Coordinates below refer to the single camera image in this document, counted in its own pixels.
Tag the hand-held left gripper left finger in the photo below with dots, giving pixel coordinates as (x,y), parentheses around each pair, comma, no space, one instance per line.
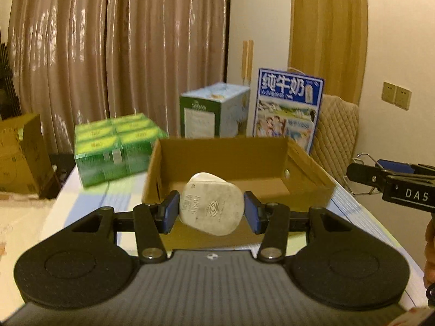
(171,210)

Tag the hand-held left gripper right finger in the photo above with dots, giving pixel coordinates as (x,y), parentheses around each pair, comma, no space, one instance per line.
(252,210)

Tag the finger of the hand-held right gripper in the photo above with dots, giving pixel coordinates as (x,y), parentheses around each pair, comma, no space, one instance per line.
(365,175)
(396,166)

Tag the white three-pin plug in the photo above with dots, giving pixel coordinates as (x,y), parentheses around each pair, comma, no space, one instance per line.
(210,207)

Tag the person's right hand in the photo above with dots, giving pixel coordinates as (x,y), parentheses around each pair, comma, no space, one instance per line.
(430,251)

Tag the chair with quilted beige cover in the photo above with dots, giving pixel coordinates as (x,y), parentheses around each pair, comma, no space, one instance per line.
(336,129)

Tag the checkered pastel tablecloth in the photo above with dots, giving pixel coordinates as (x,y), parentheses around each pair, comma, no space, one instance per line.
(102,200)

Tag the green drink carton pack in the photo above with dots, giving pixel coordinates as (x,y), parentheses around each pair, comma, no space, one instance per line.
(102,156)

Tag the green white carton box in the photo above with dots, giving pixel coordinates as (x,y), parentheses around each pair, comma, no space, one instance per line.
(204,115)

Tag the blue illustrated milk box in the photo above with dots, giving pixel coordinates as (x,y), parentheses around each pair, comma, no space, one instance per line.
(289,108)

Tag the thin wooden strip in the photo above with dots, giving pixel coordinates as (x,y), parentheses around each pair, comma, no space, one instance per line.
(248,61)

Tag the beige embroidered cloth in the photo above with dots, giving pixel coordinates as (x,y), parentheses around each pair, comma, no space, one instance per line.
(20,231)

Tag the worn brown cardboard box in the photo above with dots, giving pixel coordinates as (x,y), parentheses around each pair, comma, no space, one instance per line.
(20,156)

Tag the brown shiny curtain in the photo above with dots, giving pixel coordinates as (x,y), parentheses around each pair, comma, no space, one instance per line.
(102,57)

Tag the black folding trolley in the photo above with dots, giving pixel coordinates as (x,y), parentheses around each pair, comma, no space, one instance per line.
(6,85)

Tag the beige wall socket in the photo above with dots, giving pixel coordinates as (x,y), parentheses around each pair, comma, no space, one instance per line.
(403,98)
(389,92)

